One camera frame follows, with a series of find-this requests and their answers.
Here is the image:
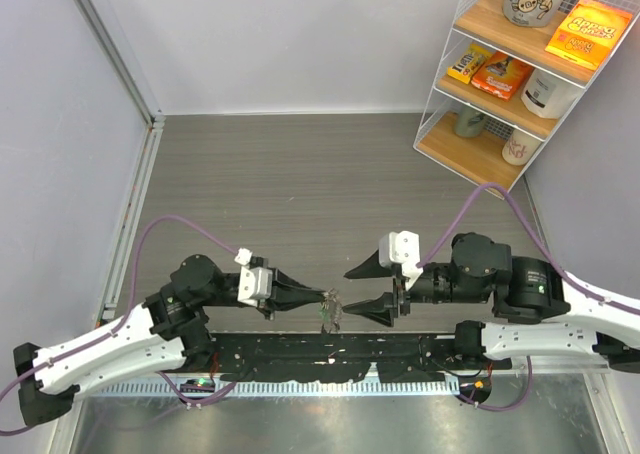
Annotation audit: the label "white wire wooden shelf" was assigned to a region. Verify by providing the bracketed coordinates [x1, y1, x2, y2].
[414, 0, 639, 197]

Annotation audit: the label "grey green cup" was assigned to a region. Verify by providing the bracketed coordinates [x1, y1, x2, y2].
[454, 106, 487, 138]

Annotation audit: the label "silver keys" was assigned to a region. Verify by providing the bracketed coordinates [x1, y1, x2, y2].
[320, 289, 343, 334]

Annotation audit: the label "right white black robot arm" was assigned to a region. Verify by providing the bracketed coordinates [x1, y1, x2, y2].
[344, 231, 639, 373]

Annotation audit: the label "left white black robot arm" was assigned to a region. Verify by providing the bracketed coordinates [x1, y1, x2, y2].
[13, 254, 325, 427]

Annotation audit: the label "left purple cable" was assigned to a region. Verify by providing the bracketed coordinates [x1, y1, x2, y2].
[0, 214, 246, 435]

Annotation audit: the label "cream cup red writing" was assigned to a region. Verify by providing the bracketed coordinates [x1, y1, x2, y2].
[502, 128, 542, 166]

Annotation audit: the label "orange yellow snack box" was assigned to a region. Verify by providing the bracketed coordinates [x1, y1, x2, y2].
[545, 0, 633, 71]

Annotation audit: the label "purple cable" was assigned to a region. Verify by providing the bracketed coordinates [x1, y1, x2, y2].
[0, 214, 246, 435]
[417, 182, 640, 413]

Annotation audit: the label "yellow candy packet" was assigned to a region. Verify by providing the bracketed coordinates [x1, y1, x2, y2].
[446, 43, 492, 84]

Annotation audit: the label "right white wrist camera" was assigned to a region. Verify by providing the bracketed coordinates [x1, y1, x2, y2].
[378, 231, 423, 291]

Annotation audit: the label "white slotted cable duct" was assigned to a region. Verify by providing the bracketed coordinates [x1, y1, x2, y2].
[93, 375, 459, 398]

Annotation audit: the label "aluminium frame rail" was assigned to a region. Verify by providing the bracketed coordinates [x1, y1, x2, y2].
[59, 0, 166, 128]

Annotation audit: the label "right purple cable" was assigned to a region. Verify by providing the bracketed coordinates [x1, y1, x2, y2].
[417, 182, 640, 413]

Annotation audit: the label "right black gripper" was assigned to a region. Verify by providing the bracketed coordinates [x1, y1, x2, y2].
[342, 247, 488, 326]

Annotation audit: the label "white labelled pouch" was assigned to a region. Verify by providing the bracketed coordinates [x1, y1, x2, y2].
[521, 68, 582, 119]

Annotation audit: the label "orange snack packet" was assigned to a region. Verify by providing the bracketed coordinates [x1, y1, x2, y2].
[471, 51, 534, 101]

